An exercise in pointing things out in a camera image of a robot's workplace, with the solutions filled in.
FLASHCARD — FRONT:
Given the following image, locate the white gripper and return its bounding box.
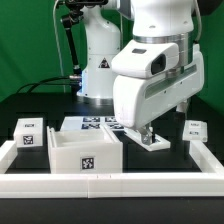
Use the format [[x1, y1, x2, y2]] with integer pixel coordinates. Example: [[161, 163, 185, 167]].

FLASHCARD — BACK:
[[113, 49, 204, 145]]

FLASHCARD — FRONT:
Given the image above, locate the white cabinet door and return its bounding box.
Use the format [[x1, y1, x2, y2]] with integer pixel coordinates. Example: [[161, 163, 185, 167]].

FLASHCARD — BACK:
[[182, 120, 208, 142], [125, 128, 171, 152]]

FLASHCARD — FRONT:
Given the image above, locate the white cabinet body box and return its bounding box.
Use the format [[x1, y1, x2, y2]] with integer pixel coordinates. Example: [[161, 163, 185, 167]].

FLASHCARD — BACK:
[[47, 125, 123, 174]]

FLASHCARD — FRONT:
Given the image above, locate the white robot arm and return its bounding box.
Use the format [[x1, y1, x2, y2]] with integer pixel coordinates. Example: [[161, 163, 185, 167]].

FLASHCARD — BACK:
[[79, 0, 204, 146]]

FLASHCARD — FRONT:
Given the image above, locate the white cabinet top block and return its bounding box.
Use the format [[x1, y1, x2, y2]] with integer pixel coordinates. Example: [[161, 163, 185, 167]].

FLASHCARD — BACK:
[[13, 118, 43, 148]]

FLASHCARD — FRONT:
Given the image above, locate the white marker base sheet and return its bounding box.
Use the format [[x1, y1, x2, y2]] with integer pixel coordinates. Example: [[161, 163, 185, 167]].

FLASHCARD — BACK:
[[61, 116, 124, 131]]

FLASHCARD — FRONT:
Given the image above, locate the white U-shaped frame fence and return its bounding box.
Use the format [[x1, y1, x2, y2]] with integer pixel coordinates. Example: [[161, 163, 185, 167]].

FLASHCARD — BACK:
[[0, 140, 224, 198]]

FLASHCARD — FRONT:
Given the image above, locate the black cable bundle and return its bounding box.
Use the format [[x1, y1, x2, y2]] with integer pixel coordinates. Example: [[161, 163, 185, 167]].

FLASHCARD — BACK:
[[16, 76, 82, 94]]

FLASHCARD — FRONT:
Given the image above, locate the grey thin cable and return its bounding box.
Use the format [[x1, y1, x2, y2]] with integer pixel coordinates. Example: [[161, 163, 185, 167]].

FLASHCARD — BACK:
[[52, 0, 67, 94]]

